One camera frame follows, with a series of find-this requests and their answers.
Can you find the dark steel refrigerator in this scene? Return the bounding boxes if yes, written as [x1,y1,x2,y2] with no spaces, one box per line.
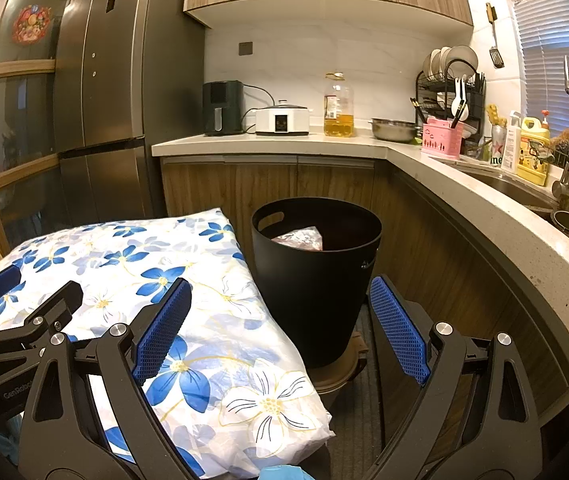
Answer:
[53,0,205,226]

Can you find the black air fryer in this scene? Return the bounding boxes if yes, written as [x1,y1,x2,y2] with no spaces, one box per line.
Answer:
[203,80,244,136]

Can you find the wooden lower cabinets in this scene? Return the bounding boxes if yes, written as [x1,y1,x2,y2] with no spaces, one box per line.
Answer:
[161,155,569,426]

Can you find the red white clear bag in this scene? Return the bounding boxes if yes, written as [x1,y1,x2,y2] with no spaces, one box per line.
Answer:
[272,226,323,252]

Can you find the pink utensil basket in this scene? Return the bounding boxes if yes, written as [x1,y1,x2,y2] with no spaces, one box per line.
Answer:
[421,116,463,160]

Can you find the hanging metal spatula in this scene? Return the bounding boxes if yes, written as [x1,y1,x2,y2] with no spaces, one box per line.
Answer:
[485,2,505,70]

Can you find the cooking oil bottle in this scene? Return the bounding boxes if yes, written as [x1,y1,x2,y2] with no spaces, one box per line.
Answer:
[323,72,354,138]

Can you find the floral blue white tablecloth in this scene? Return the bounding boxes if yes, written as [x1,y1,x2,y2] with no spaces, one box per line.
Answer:
[0,208,332,479]

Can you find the black dish rack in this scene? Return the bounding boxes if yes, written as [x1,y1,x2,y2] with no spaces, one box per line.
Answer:
[414,46,486,139]

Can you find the wooden glass door cabinet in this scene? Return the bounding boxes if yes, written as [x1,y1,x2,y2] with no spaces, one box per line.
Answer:
[0,0,77,254]

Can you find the yellow detergent bottle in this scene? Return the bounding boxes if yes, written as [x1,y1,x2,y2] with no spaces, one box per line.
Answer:
[516,117,552,186]

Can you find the steel bowl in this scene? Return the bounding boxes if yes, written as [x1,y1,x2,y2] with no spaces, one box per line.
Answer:
[371,118,418,143]

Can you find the white rice spoon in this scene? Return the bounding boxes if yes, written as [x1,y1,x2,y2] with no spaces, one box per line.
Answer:
[451,76,469,122]

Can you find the white slow cooker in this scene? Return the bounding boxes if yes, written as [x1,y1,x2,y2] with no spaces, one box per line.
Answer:
[255,102,309,136]

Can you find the black trash bin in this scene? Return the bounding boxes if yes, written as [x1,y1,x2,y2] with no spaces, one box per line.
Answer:
[252,196,383,368]

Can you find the white slim bottle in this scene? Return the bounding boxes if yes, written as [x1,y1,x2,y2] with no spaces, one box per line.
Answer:
[501,110,522,174]

